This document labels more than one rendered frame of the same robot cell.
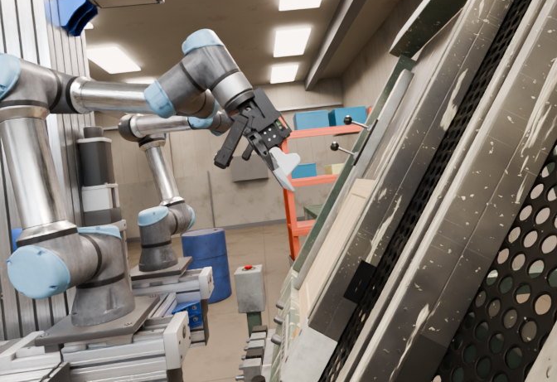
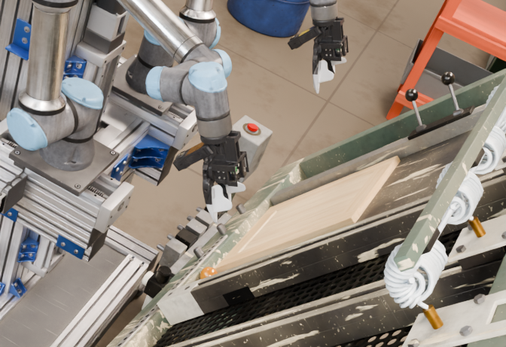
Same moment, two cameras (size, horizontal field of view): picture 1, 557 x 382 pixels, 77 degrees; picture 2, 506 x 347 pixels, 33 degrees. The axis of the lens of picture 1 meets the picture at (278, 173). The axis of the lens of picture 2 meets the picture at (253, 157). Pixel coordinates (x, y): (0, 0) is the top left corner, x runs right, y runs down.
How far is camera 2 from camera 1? 1.50 m
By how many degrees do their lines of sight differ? 37
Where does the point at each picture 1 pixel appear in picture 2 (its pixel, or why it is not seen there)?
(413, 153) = (325, 257)
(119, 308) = (77, 165)
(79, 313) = (47, 151)
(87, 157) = not seen: outside the picture
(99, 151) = not seen: outside the picture
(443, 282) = not seen: outside the picture
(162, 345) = (97, 211)
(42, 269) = (30, 136)
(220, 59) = (209, 105)
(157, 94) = (154, 90)
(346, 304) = (222, 300)
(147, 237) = (147, 54)
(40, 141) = (60, 34)
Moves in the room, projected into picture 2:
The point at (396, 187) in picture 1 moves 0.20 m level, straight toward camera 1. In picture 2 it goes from (299, 266) to (241, 300)
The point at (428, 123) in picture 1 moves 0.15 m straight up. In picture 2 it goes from (349, 248) to (377, 199)
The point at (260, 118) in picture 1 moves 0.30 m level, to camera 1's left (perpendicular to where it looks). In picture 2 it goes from (223, 157) to (109, 91)
